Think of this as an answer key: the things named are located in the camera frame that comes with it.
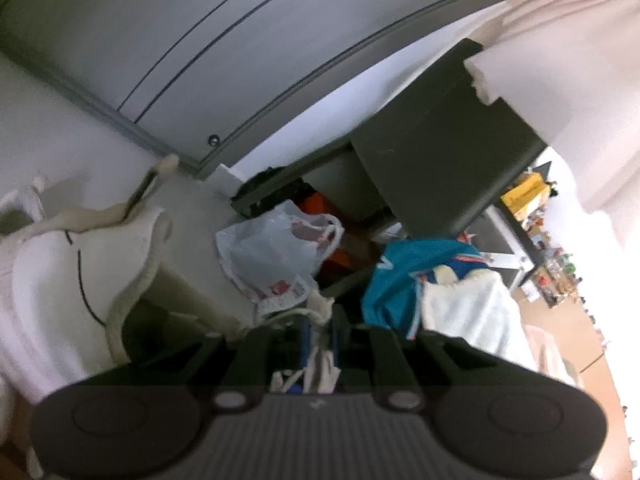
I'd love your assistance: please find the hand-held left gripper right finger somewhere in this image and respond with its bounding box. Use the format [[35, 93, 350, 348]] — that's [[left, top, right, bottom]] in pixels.
[[327, 305, 581, 411]]

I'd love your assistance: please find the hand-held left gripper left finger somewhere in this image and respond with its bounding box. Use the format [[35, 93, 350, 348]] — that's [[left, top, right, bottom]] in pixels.
[[65, 317, 313, 411]]

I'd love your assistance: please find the white patterned sneaker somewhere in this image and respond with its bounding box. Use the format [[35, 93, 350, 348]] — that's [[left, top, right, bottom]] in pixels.
[[0, 152, 337, 406]]

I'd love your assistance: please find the teal printed bag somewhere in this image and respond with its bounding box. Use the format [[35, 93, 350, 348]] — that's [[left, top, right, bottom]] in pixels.
[[361, 239, 488, 343]]

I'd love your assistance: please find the white plastic bag red print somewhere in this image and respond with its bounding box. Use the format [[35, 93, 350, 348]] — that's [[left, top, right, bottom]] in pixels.
[[216, 200, 346, 317]]

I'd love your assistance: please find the white towel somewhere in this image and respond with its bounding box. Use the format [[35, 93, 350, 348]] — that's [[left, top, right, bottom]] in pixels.
[[419, 265, 538, 371]]

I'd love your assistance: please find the orange item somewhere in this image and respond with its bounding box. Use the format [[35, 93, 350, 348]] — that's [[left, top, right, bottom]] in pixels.
[[295, 192, 361, 273]]

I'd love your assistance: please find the black brush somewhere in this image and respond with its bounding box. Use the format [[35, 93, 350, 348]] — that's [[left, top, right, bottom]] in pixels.
[[232, 165, 311, 211]]

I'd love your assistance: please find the dark cabinet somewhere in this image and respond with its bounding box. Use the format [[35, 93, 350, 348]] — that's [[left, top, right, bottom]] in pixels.
[[230, 37, 548, 241]]

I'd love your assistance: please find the shelf of small items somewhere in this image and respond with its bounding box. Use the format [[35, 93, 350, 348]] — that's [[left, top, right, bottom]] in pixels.
[[520, 210, 601, 311]]

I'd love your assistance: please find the yellow box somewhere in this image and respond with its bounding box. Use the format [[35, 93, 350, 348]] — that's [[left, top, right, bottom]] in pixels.
[[500, 172, 551, 216]]

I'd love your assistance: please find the grey entrance door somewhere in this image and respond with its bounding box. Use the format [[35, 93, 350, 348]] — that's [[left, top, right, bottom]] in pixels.
[[0, 0, 608, 181]]

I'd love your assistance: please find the white fabric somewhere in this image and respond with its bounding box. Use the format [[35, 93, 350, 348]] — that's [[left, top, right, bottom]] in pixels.
[[464, 0, 640, 261]]

